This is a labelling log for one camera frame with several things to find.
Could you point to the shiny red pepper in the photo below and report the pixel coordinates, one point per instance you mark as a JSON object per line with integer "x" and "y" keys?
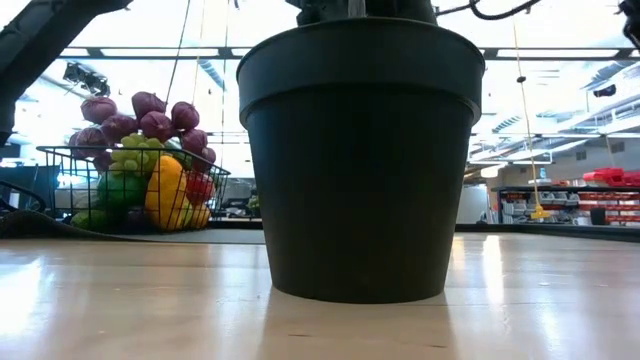
{"x": 200, "y": 187}

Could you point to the red and yellow pepper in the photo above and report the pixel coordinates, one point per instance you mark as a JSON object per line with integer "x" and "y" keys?
{"x": 199, "y": 216}

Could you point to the yellow bell pepper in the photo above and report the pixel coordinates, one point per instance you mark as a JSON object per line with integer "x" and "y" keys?
{"x": 165, "y": 195}

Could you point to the green grape bunch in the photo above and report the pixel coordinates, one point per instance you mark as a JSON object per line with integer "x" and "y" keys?
{"x": 135, "y": 152}

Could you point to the green lime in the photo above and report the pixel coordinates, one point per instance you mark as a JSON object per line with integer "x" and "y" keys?
{"x": 120, "y": 190}

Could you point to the dark purple eggplant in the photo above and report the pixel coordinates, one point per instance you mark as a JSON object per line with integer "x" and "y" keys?
{"x": 132, "y": 221}

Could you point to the green cucumber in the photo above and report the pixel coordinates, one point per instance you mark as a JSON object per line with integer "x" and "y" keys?
{"x": 92, "y": 220}

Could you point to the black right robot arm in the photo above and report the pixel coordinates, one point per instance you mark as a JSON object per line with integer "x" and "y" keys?
{"x": 632, "y": 25}

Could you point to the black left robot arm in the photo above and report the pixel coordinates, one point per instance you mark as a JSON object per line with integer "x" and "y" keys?
{"x": 40, "y": 45}

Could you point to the black pot with leafy plant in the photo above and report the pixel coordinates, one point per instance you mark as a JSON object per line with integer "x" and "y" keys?
{"x": 360, "y": 175}

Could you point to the black ceiling-hung device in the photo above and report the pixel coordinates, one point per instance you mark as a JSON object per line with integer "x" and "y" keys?
{"x": 605, "y": 91}
{"x": 85, "y": 80}

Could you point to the black ceiling beam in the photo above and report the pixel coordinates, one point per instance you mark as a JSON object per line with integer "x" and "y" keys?
{"x": 150, "y": 51}

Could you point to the shelf with red bins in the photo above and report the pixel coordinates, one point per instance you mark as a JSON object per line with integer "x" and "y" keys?
{"x": 615, "y": 177}

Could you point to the grey woven placemat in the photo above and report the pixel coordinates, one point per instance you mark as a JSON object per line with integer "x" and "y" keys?
{"x": 50, "y": 225}

